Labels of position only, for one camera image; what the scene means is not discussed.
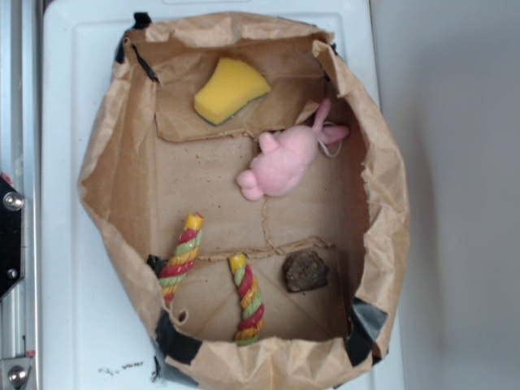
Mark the multicolored twisted rope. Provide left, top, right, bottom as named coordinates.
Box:
left=158, top=211, right=266, bottom=347

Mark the brown paper bag box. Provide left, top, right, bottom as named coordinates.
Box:
left=79, top=11, right=410, bottom=389

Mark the pink plush bunny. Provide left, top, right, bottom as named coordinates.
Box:
left=236, top=98, right=349, bottom=201

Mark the dark brown rock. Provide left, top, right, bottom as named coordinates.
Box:
left=283, top=249, right=329, bottom=293

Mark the yellow green sponge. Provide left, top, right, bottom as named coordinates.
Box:
left=193, top=58, right=271, bottom=125

